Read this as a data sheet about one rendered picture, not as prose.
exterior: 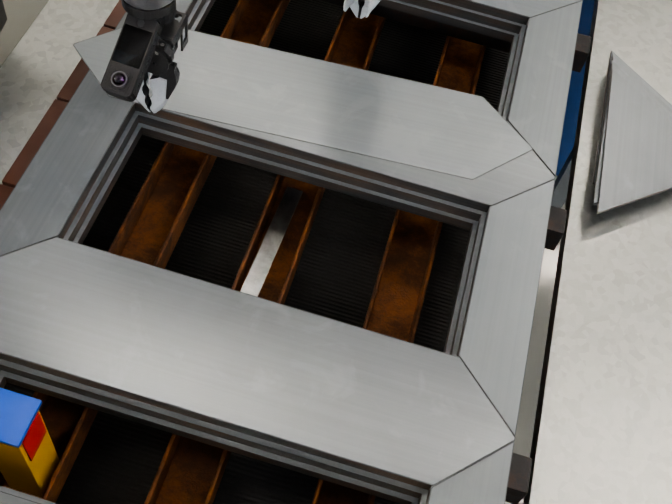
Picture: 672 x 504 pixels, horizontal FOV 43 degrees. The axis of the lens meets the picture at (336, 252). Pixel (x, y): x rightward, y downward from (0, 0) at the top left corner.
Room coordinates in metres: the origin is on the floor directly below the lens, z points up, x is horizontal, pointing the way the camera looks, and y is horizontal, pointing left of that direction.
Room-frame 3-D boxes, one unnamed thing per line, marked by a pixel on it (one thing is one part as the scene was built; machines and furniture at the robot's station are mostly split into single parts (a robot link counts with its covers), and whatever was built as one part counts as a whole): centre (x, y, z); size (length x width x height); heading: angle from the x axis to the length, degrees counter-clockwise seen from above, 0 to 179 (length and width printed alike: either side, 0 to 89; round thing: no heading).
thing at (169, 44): (0.88, 0.32, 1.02); 0.09 x 0.08 x 0.12; 175
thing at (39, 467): (0.34, 0.33, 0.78); 0.05 x 0.05 x 0.19; 85
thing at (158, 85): (0.87, 0.30, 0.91); 0.06 x 0.03 x 0.09; 175
